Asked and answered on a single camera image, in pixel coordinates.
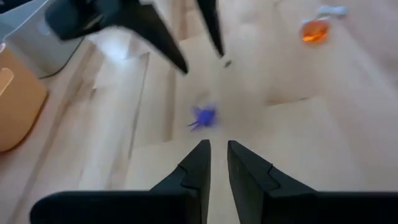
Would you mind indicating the light grey plastic bin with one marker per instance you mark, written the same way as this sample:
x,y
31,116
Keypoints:
x,y
31,53

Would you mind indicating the white plastic bone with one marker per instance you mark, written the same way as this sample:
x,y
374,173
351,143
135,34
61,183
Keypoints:
x,y
331,11
306,21

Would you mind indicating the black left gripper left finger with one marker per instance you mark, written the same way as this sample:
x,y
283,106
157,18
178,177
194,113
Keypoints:
x,y
186,202

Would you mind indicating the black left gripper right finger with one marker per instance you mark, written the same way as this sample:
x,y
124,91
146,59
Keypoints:
x,y
258,196

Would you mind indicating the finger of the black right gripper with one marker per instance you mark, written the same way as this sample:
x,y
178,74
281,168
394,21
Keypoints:
x,y
213,25
155,34

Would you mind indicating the purple plastic spider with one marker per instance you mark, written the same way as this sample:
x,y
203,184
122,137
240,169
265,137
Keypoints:
x,y
203,116

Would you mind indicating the orange plastic bin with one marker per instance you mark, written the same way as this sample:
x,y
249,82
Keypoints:
x,y
18,109

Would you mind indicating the orange translucent plastic pumpkin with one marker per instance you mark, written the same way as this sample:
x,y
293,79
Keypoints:
x,y
314,31

